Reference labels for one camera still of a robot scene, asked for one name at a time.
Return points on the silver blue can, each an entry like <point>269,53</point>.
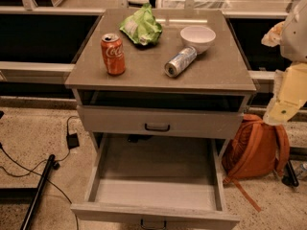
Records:
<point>180,61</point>

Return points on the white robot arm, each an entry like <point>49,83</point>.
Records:
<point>293,45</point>

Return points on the black pole on floor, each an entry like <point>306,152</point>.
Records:
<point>26,224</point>

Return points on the grey drawer cabinet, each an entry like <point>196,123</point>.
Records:
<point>217,80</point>

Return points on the green chip bag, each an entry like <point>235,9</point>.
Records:
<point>141,27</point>

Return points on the orange backpack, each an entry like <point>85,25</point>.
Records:
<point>256,150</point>

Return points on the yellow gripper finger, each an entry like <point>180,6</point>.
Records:
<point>273,37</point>
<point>289,94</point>

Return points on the white bowl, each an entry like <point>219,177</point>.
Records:
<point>198,37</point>

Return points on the closed grey drawer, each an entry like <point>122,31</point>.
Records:
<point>169,122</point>

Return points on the open grey drawer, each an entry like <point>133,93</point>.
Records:
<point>158,183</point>

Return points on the red coke can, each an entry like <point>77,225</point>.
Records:
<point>113,54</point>

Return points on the black power adapter with cable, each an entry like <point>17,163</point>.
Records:
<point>72,142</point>

